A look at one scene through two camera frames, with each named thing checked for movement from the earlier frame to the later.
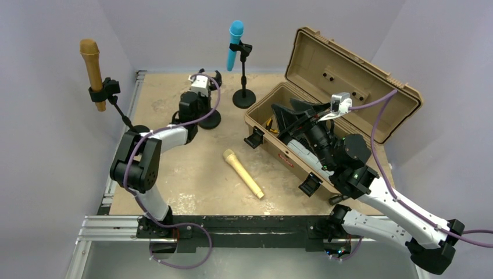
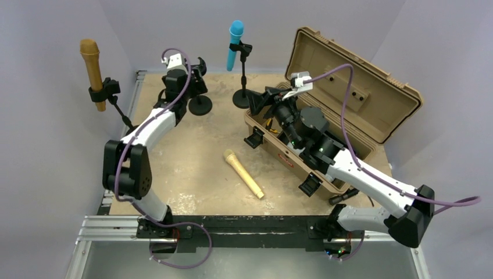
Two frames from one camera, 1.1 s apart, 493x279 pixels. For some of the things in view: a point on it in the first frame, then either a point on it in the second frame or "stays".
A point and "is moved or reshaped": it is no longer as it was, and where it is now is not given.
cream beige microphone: [230, 156] stays
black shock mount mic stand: [214, 121] is moved or reshaped
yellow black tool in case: [269, 122] stays
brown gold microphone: [89, 49] stays
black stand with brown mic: [110, 87] stays
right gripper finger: [284, 118] to [257, 102]
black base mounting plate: [192, 232] stays
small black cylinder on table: [335, 200] stays
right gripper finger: [308, 107] to [275, 90]
